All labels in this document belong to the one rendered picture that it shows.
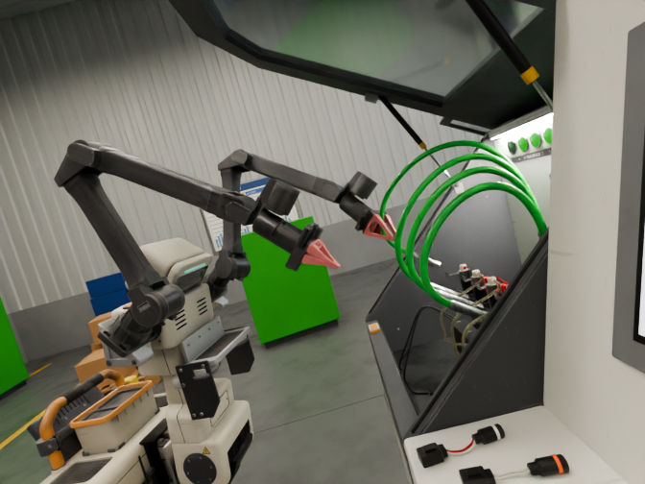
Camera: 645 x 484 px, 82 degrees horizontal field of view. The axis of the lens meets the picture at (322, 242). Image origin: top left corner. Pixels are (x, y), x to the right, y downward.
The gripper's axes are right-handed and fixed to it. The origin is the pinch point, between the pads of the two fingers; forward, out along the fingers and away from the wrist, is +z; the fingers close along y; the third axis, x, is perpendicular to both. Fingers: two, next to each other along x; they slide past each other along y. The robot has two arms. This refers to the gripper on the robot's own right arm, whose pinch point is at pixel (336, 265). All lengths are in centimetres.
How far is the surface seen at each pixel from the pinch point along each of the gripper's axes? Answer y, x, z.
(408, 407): -14.0, -9.1, 25.8
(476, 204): 25, 53, 25
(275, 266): -131, 298, -85
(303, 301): -153, 307, -40
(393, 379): -16.6, 2.1, 23.0
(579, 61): 45, -19, 16
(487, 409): -1.8, -18.2, 32.7
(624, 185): 33, -28, 25
